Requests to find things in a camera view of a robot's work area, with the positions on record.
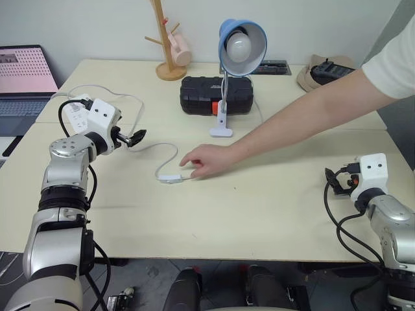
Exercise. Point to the grey laptop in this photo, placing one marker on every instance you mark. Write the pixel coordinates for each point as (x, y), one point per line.
(22, 73)

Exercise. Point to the white light bulb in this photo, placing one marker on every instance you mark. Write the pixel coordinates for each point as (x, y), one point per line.
(239, 46)

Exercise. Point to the white power strip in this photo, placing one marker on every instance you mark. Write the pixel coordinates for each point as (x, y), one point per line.
(76, 117)

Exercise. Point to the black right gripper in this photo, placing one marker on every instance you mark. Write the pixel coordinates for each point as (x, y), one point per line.
(349, 176)

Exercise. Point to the black remote controller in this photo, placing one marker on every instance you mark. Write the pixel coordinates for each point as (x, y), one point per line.
(330, 72)

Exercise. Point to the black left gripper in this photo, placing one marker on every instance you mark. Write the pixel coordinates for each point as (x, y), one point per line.
(116, 138)

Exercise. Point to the small black floor device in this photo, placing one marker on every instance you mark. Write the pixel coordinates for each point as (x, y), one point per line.
(121, 299)

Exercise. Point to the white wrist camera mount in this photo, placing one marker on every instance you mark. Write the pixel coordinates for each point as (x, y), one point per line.
(102, 114)
(373, 175)

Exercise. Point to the wooden mug tree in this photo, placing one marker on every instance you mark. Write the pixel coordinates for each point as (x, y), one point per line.
(168, 69)

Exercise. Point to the white t-shirt sleeve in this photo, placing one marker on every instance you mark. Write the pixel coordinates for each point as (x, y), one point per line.
(394, 68)

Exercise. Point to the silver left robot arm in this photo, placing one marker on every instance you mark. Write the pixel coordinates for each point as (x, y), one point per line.
(61, 181)

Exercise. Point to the beige cap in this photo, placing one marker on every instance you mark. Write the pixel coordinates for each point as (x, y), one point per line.
(304, 76)

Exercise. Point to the person's bare forearm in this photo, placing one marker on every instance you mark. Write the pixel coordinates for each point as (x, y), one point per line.
(301, 113)

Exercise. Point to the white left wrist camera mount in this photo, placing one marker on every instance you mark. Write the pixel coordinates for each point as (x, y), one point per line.
(102, 114)

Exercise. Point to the black plastic tool case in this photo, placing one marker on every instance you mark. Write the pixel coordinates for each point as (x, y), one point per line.
(201, 94)

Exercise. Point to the person's bare hand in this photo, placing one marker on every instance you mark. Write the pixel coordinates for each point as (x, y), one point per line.
(212, 160)

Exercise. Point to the blue clamp desk lamp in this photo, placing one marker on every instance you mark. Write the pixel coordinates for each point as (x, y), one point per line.
(241, 24)

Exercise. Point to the pink mug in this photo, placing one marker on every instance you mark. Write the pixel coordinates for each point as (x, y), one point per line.
(180, 51)

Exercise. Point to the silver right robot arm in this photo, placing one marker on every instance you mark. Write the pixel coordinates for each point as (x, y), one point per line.
(394, 220)

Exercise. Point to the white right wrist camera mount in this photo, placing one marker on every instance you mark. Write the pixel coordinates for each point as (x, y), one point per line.
(373, 175)

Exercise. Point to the dark rounded shape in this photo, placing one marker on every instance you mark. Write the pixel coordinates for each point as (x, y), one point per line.
(183, 291)
(264, 288)

